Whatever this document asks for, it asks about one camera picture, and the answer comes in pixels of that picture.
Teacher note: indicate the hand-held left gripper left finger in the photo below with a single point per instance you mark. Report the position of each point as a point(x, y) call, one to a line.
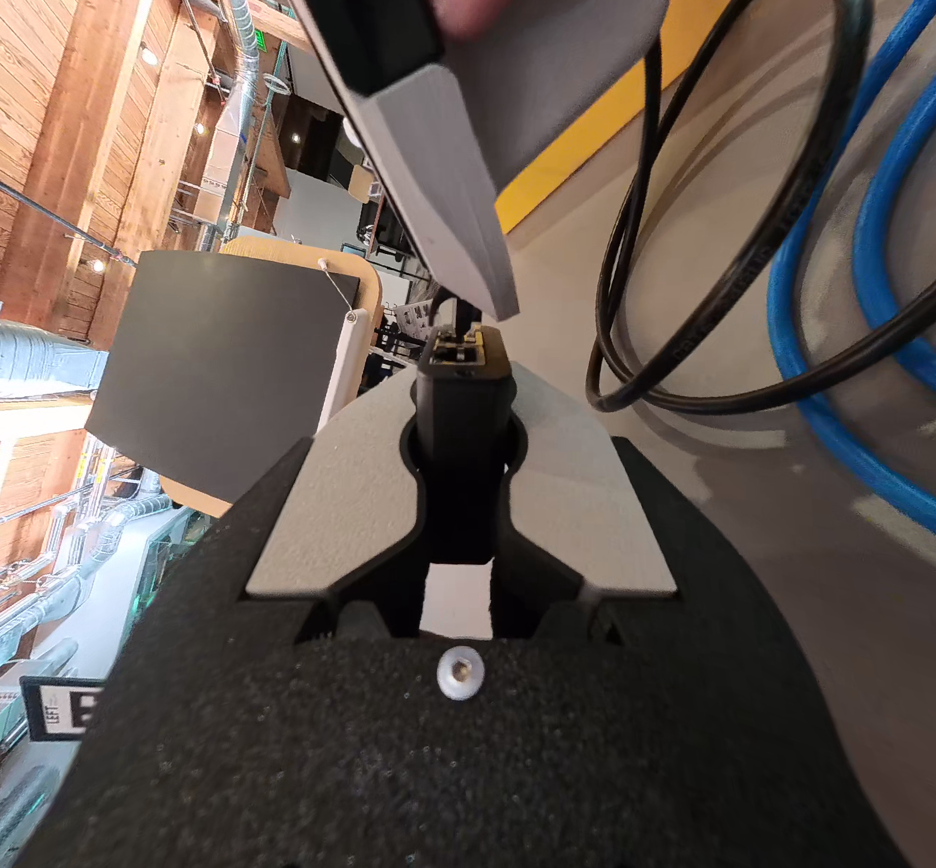
point(344, 509)

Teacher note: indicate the silver spiral ceiling duct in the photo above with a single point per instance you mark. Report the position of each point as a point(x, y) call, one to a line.
point(238, 5)

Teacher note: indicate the black ethernet adapter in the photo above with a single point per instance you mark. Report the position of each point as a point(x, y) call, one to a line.
point(464, 466)

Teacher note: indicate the yellow plastic bin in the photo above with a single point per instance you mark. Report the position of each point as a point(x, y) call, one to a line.
point(585, 151)

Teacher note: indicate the printed paper sheet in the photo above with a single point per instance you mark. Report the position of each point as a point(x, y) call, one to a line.
point(413, 319)

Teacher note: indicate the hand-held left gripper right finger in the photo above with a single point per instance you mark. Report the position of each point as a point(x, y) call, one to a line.
point(585, 509)

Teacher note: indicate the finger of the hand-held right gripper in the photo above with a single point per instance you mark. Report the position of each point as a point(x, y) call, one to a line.
point(446, 210)
point(570, 56)

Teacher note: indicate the silver rectangular ventilation duct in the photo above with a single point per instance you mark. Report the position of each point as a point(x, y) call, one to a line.
point(223, 158)

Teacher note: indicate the silver ribbed ventilation duct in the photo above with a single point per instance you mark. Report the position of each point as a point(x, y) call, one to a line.
point(44, 363)

